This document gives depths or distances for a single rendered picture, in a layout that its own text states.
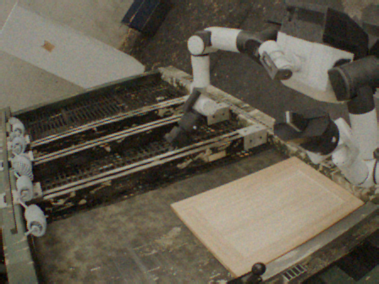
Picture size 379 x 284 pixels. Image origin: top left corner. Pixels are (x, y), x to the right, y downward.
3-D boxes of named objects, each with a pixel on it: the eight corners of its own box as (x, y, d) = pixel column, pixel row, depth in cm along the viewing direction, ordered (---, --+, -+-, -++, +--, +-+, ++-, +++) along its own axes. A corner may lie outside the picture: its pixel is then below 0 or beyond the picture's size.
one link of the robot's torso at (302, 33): (327, 15, 134) (260, -7, 117) (394, 32, 107) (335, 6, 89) (316, 84, 144) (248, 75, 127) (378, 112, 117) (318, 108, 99)
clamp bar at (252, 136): (269, 144, 173) (268, 93, 162) (9, 229, 128) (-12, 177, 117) (256, 135, 181) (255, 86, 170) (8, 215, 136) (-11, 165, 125)
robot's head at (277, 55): (286, 43, 112) (264, 38, 107) (302, 65, 106) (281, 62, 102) (277, 57, 116) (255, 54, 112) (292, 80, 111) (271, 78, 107)
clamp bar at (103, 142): (231, 120, 198) (228, 74, 187) (5, 190, 153) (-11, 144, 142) (221, 113, 206) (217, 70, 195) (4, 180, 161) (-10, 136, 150)
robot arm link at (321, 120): (330, 145, 68) (345, 154, 77) (326, 96, 69) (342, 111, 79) (273, 153, 75) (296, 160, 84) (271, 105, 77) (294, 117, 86)
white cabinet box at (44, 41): (146, 67, 496) (15, 4, 377) (123, 106, 506) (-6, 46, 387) (132, 57, 544) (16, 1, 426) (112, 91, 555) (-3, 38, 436)
